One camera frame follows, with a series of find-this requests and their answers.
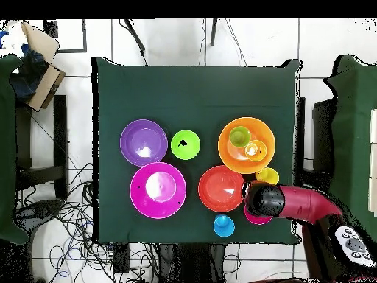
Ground yellow cup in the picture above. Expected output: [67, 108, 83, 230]
[255, 167, 280, 186]

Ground orange cup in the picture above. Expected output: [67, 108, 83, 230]
[244, 139, 268, 162]

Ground green cup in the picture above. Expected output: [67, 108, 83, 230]
[228, 125, 252, 148]

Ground large orange bowl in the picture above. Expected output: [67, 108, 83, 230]
[217, 116, 277, 175]

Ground white box stack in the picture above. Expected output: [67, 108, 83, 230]
[367, 108, 377, 218]

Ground wide red bowl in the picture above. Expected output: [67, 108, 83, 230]
[197, 164, 246, 213]

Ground small crimson bowl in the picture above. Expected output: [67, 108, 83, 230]
[244, 204, 274, 226]

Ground blue cup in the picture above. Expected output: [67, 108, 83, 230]
[213, 214, 236, 238]

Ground small green bowl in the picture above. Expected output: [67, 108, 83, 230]
[170, 129, 202, 161]

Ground large pink bowl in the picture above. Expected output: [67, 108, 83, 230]
[129, 161, 187, 220]

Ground dark green table cloth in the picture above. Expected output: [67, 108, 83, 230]
[91, 56, 303, 245]

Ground wide purple bowl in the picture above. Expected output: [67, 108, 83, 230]
[119, 119, 169, 168]

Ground black power adapter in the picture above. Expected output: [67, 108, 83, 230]
[112, 243, 131, 274]

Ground green cloth covered table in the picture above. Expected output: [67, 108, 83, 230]
[323, 54, 377, 244]
[0, 54, 30, 245]

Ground black tripod leg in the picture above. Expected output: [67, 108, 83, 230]
[209, 18, 219, 47]
[118, 18, 149, 66]

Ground cardboard box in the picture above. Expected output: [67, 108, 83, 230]
[19, 21, 67, 112]

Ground dark blue fabric bundle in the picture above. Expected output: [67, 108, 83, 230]
[10, 43, 49, 101]

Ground black stool frame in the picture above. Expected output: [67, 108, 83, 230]
[15, 94, 69, 201]
[295, 97, 335, 189]

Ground tangle of black cables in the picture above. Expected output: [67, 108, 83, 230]
[15, 161, 157, 283]

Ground black square frame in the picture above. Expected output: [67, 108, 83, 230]
[43, 18, 88, 55]

